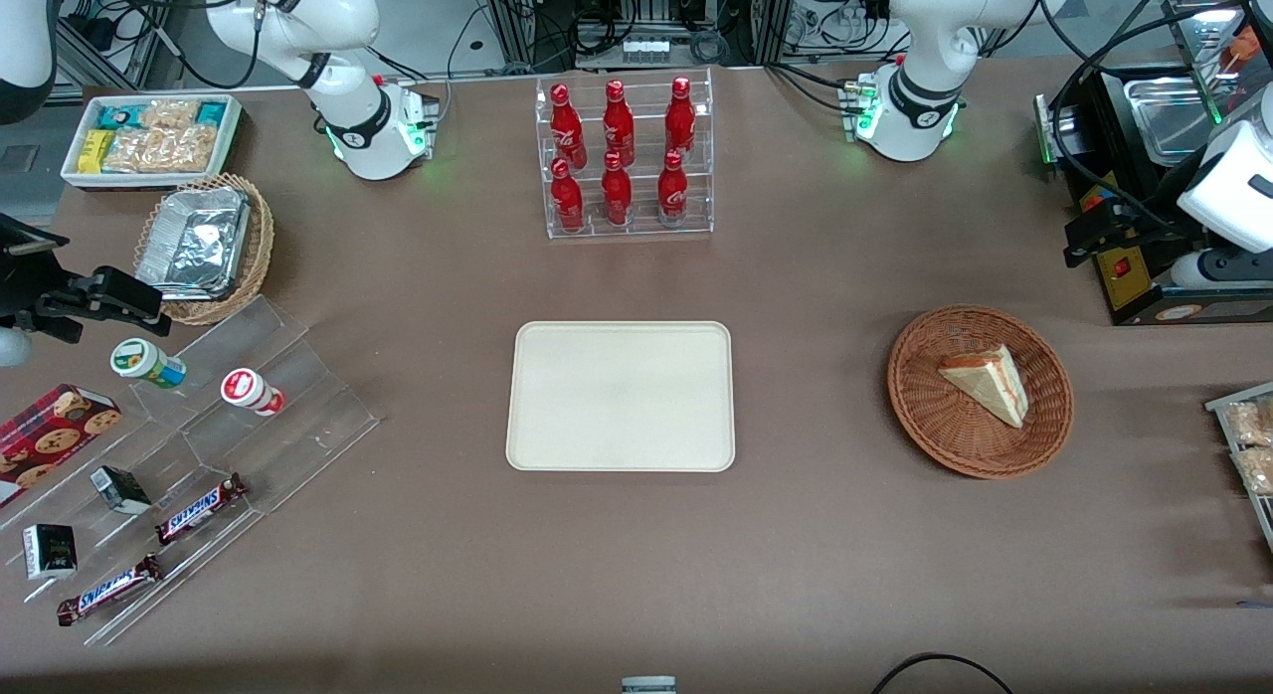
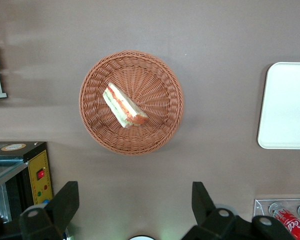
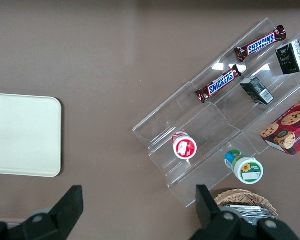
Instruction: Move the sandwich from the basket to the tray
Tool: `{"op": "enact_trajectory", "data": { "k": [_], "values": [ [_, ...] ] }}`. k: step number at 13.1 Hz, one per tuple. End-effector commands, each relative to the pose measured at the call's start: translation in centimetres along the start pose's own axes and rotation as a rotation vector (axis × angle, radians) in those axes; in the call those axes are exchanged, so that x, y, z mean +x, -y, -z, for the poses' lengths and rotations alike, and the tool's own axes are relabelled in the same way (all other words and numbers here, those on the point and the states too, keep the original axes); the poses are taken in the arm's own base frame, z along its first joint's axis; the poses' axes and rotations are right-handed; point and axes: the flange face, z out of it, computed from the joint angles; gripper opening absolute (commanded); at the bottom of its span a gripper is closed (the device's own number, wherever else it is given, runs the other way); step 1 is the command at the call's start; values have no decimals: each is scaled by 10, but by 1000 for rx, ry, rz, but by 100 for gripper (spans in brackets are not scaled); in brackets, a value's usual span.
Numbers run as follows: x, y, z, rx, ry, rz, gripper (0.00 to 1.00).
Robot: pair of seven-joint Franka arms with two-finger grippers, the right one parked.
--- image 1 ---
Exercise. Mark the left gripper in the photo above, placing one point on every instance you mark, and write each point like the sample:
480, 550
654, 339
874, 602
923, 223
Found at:
1147, 224

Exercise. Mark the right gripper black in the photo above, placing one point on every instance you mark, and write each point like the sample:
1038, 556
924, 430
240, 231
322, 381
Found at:
22, 286

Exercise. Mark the triangular sandwich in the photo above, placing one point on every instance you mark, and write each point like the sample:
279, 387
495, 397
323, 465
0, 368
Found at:
990, 381

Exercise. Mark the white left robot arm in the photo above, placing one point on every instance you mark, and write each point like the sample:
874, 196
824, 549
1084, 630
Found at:
920, 97

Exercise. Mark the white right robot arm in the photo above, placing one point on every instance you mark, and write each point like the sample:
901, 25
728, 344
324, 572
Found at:
350, 127

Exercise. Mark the aluminium foil tray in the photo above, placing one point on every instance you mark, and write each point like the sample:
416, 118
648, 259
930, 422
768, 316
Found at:
194, 242

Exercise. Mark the light wicker basket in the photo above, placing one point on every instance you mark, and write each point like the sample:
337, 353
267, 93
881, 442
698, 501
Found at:
261, 247

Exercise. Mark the white snack tray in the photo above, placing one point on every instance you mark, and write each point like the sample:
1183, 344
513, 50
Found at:
1218, 408

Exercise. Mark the brown round wicker basket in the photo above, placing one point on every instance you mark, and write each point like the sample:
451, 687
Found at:
935, 426

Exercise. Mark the beige plastic tray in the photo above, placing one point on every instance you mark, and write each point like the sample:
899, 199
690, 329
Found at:
617, 396

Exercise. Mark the black hot food case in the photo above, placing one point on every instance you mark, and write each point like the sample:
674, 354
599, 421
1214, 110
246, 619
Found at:
1134, 286

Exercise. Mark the red emergency stop button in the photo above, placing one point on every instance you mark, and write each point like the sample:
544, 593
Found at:
1092, 203

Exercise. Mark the green lid yogurt cup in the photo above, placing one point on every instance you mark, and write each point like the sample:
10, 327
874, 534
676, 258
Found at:
144, 361

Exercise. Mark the red tartan cookie box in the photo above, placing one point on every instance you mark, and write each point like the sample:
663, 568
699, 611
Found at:
50, 435

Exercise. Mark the steel food pan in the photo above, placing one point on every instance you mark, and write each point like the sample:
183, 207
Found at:
1164, 117

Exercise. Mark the yellow snack packet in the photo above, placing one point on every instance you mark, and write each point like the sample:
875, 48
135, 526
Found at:
94, 152

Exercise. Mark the large clear cracker bag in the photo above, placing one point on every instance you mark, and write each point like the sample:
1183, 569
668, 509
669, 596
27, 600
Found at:
164, 149

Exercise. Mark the red lid yogurt cup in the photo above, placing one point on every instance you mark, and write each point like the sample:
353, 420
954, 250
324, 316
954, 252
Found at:
249, 390

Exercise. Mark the small black carton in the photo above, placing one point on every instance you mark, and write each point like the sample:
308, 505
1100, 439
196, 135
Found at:
119, 489
50, 552

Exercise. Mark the teal snack packet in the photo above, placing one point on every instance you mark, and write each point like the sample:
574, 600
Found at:
212, 112
115, 115

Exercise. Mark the small clear cracker bag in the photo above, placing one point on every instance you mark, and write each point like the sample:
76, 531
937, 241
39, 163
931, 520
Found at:
169, 113

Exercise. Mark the clear fried snack bag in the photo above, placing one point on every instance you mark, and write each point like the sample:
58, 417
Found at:
1251, 423
1257, 471

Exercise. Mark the snickers chocolate bar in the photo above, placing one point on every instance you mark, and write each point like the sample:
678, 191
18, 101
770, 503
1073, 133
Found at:
109, 590
199, 508

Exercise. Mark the white plastic snack bin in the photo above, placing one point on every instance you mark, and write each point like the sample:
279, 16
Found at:
231, 127

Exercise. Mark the clear acrylic stepped shelf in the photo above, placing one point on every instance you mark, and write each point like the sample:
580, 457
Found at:
298, 416

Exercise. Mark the red cola bottle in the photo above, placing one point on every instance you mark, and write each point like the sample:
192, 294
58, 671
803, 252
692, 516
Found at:
617, 197
568, 127
567, 202
673, 195
619, 127
680, 122

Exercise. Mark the clear acrylic bottle rack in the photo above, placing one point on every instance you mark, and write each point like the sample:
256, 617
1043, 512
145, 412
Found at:
641, 227

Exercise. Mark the white power strip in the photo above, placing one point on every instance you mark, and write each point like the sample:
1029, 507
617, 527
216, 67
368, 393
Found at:
644, 49

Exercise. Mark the grey device at table edge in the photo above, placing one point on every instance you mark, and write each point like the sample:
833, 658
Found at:
648, 686

